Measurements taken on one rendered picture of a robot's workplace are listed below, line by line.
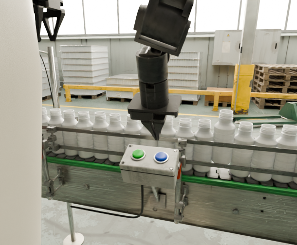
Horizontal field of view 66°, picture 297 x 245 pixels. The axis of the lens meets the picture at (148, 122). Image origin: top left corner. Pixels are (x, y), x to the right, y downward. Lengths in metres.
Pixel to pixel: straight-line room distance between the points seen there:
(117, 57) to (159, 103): 7.88
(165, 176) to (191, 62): 5.50
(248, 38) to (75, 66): 4.55
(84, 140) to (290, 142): 0.63
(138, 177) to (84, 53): 6.38
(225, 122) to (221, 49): 6.72
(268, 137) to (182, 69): 5.39
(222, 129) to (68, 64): 6.64
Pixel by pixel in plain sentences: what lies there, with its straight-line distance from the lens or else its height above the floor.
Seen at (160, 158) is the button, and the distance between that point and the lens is 0.56.
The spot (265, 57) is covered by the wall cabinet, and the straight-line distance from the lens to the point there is 7.51.
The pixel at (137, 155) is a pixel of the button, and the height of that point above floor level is 1.12.
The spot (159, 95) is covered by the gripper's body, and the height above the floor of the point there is 1.29.
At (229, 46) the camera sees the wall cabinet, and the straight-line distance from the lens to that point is 7.37.
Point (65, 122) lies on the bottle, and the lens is 0.84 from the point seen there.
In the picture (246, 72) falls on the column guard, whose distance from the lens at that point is 5.17.
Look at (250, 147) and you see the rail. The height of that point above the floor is 1.11.
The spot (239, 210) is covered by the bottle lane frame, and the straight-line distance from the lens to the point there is 0.78.
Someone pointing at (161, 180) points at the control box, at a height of 1.06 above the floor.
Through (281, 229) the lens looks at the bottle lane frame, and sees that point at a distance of 0.83.
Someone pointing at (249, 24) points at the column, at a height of 1.87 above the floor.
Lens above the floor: 1.37
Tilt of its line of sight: 18 degrees down
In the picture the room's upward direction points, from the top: straight up
